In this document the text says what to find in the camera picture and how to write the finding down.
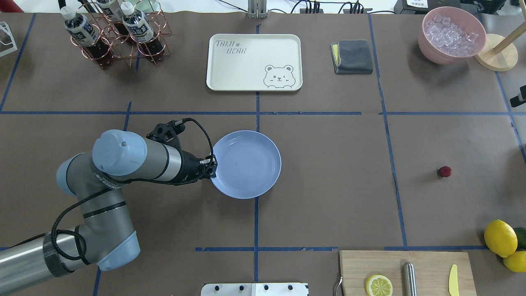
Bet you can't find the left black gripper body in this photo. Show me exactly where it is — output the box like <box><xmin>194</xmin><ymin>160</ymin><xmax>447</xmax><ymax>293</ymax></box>
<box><xmin>180</xmin><ymin>150</ymin><xmax>203</xmax><ymax>183</ymax></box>

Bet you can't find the copper wire bottle rack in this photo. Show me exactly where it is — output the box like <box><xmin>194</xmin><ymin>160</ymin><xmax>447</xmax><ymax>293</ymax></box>
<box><xmin>58</xmin><ymin>0</ymin><xmax>172</xmax><ymax>69</ymax></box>

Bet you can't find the white wire cup rack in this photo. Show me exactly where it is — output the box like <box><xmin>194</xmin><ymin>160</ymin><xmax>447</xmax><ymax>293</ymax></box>
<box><xmin>0</xmin><ymin>22</ymin><xmax>18</xmax><ymax>58</ymax></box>

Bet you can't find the yellow lemon front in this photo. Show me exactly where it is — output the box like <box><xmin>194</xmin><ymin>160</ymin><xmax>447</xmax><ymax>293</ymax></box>
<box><xmin>484</xmin><ymin>220</ymin><xmax>518</xmax><ymax>258</ymax></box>

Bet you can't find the pink bowl with ice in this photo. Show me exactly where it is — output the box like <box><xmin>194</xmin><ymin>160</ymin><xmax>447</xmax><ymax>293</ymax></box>
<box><xmin>418</xmin><ymin>6</ymin><xmax>486</xmax><ymax>65</ymax></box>

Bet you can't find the red strawberry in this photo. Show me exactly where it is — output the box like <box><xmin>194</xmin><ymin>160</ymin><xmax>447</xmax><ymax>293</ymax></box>
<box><xmin>436</xmin><ymin>166</ymin><xmax>452</xmax><ymax>178</ymax></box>

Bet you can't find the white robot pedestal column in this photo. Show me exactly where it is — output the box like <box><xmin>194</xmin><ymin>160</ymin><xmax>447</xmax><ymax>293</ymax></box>
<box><xmin>201</xmin><ymin>282</ymin><xmax>309</xmax><ymax>296</ymax></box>

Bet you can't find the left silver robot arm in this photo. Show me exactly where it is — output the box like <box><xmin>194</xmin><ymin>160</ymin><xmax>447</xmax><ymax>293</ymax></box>
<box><xmin>1</xmin><ymin>127</ymin><xmax>217</xmax><ymax>296</ymax></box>

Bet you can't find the yellow lemon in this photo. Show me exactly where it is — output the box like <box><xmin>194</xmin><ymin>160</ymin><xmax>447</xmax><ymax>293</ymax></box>
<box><xmin>484</xmin><ymin>220</ymin><xmax>518</xmax><ymax>258</ymax></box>
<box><xmin>503</xmin><ymin>250</ymin><xmax>526</xmax><ymax>273</ymax></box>

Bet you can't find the yellow plastic knife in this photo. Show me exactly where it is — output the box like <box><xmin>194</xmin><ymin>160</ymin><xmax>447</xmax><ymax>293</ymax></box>
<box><xmin>448</xmin><ymin>264</ymin><xmax>459</xmax><ymax>296</ymax></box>

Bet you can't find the blue plate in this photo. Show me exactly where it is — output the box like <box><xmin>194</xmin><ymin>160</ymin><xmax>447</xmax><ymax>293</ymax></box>
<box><xmin>212</xmin><ymin>130</ymin><xmax>281</xmax><ymax>200</ymax></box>

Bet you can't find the dark drink bottle one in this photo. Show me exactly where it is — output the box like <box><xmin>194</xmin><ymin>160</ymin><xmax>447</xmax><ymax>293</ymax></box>
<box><xmin>60</xmin><ymin>6</ymin><xmax>113</xmax><ymax>69</ymax></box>

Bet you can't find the yellow lemon back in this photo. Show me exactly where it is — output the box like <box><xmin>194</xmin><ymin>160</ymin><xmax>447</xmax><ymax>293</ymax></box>
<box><xmin>503</xmin><ymin>250</ymin><xmax>526</xmax><ymax>273</ymax></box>

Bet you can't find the grey folded cloth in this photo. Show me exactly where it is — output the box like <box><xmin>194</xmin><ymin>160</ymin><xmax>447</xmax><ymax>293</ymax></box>
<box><xmin>330</xmin><ymin>39</ymin><xmax>373</xmax><ymax>74</ymax></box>

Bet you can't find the dark drink bottle three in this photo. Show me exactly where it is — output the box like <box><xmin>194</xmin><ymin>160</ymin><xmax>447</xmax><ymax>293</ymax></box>
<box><xmin>120</xmin><ymin>1</ymin><xmax>165</xmax><ymax>64</ymax></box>

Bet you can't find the wooden cutting board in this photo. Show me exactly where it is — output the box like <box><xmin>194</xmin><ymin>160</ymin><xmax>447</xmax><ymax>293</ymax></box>
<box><xmin>334</xmin><ymin>251</ymin><xmax>478</xmax><ymax>296</ymax></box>

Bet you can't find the aluminium frame post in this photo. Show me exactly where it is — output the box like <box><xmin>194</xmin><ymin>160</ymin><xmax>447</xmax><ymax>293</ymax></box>
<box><xmin>247</xmin><ymin>0</ymin><xmax>268</xmax><ymax>19</ymax></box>

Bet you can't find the dark drink bottle two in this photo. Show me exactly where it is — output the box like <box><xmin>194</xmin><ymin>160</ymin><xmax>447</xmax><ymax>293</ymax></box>
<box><xmin>96</xmin><ymin>0</ymin><xmax>133</xmax><ymax>44</ymax></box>

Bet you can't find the lemon half slice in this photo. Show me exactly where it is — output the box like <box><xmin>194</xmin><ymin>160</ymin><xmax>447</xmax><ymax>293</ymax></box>
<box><xmin>365</xmin><ymin>274</ymin><xmax>393</xmax><ymax>296</ymax></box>

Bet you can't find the green bowl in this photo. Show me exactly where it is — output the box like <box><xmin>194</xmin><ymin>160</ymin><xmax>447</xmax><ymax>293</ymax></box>
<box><xmin>134</xmin><ymin>0</ymin><xmax>161</xmax><ymax>13</ymax></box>

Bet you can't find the red cylinder bottle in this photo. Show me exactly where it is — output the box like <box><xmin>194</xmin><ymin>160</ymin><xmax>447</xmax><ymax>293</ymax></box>
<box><xmin>0</xmin><ymin>0</ymin><xmax>24</xmax><ymax>13</ymax></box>

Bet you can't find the steel knife handle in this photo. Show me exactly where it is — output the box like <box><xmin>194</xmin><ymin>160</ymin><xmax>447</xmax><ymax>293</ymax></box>
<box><xmin>403</xmin><ymin>262</ymin><xmax>418</xmax><ymax>296</ymax></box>

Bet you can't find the cream bear tray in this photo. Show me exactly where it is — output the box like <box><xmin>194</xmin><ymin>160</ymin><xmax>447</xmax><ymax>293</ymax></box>
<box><xmin>205</xmin><ymin>34</ymin><xmax>304</xmax><ymax>92</ymax></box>

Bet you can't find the green lime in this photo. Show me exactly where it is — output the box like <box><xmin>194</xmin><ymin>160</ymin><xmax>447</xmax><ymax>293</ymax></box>
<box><xmin>513</xmin><ymin>227</ymin><xmax>526</xmax><ymax>250</ymax></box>

